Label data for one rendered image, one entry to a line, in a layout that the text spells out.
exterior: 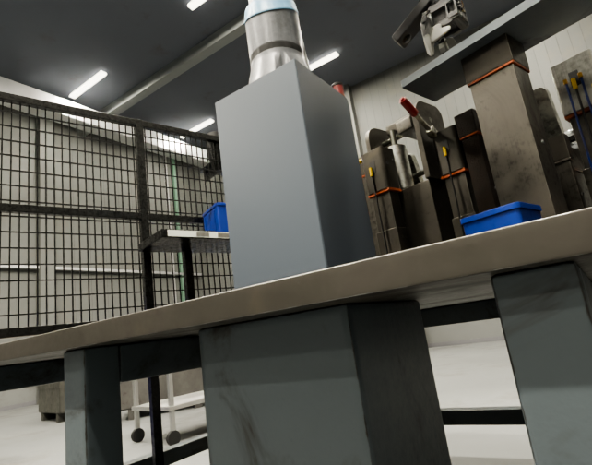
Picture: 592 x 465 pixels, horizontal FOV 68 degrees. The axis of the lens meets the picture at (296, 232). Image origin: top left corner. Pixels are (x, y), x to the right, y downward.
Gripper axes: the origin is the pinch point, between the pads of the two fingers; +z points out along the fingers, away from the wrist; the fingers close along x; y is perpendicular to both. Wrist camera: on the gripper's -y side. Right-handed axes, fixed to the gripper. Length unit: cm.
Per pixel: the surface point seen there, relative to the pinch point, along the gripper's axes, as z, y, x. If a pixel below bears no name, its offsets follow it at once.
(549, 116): 14.5, 15.6, 16.8
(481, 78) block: 9.5, 8.7, -5.4
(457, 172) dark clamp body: 22.1, -5.4, 10.3
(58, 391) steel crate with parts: 80, -558, 124
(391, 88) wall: -468, -352, 780
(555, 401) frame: 65, 17, -47
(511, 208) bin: 39.7, 10.6, -17.5
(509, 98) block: 16.1, 12.7, -5.8
